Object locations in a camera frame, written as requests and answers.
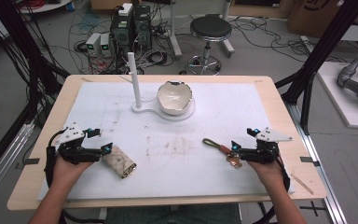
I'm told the black round stool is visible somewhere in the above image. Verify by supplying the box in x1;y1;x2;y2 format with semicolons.
185;13;233;77

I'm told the white floor board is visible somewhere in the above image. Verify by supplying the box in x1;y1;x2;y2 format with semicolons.
316;61;358;130

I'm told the black computer tower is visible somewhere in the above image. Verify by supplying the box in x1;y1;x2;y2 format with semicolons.
132;4;153;52
109;3;135;60

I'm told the cardboard box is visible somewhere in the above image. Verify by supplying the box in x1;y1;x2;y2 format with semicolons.
286;0;358;39

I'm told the hand-held gripper black cable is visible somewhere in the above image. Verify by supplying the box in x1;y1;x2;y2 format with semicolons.
274;153;292;195
44;130;67;188

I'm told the aluminium rail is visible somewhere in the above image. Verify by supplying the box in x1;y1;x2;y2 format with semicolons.
284;102;349;224
0;122;35;206

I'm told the black frame post with cables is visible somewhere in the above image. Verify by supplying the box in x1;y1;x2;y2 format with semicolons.
0;0;71;125

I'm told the grey power supply unit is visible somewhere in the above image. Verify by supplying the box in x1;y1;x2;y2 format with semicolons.
99;32;112;58
85;32;103;58

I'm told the keychain with brown strap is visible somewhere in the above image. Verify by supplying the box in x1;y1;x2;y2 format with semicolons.
201;137;243;169

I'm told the person's right hand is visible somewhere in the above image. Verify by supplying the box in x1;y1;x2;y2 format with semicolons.
247;161;286;189

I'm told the white stand with pole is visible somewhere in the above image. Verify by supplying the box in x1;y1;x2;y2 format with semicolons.
127;51;197;122

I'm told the right hand-held gripper black cable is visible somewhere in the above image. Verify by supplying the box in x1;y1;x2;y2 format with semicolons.
274;153;292;195

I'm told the left hand-held gripper black cable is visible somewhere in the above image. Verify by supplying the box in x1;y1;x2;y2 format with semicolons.
44;130;67;188

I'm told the white table mat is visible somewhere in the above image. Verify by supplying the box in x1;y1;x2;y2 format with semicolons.
36;81;296;201

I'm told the light wooden table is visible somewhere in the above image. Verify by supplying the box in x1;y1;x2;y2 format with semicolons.
7;74;328;212

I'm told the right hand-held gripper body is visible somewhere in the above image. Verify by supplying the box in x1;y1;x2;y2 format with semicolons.
239;126;294;165

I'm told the black tape strip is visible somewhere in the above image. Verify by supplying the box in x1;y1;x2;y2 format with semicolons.
299;156;321;167
23;157;41;166

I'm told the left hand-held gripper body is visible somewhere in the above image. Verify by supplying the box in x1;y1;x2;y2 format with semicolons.
55;123;104;165

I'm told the thin wooden stick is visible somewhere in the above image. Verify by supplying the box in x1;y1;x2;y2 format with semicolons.
290;173;315;196

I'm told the white eggshell-shaped bowl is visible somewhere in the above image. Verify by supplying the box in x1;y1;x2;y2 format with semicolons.
156;80;195;117

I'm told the person's left hand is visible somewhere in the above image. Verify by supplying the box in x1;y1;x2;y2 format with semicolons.
50;154;95;189

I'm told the beige quilted key pouch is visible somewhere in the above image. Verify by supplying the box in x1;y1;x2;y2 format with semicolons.
102;145;137;179

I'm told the tangle of floor cables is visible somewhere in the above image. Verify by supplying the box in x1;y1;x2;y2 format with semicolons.
68;3;349;76

